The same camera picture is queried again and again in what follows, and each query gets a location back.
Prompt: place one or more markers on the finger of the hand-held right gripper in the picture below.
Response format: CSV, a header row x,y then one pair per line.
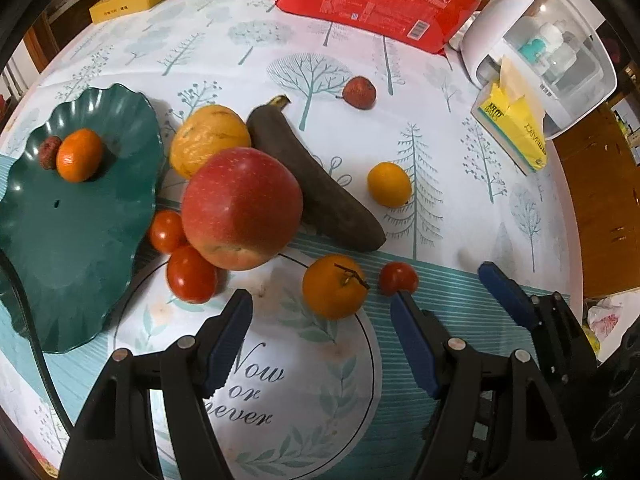
x,y
505,292

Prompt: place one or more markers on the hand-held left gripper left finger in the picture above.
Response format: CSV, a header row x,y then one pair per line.
x,y
230,342

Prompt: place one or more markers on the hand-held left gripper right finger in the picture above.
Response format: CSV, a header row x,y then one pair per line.
x,y
415,347

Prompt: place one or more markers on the red tomato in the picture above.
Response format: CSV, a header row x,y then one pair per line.
x,y
191,274
397,277
166,230

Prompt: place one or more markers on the mandarin with stem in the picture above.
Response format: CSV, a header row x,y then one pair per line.
x,y
327,292

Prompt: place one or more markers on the large red apple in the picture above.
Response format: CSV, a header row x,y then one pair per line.
x,y
240,210

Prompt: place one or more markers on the small yellow orange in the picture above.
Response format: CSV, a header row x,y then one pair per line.
x,y
389,184

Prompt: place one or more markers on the dark overripe banana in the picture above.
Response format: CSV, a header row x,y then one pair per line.
x,y
320,190

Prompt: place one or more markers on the green scalloped plate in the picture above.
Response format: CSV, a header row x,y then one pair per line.
x,y
75,240

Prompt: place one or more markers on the large yellow orange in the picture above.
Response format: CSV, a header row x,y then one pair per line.
x,y
207,137

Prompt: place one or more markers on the small wrinkled red apple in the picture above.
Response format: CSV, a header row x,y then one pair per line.
x,y
359,92

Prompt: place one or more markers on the white plastic bag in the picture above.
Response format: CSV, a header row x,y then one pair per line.
x,y
607,320

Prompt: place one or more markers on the yellow tissue pack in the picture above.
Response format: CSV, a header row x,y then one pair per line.
x,y
520,130

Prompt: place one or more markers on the small mandarin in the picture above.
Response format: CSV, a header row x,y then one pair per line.
x,y
79,155

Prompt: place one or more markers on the small dried red date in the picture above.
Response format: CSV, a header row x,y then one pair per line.
x,y
49,152

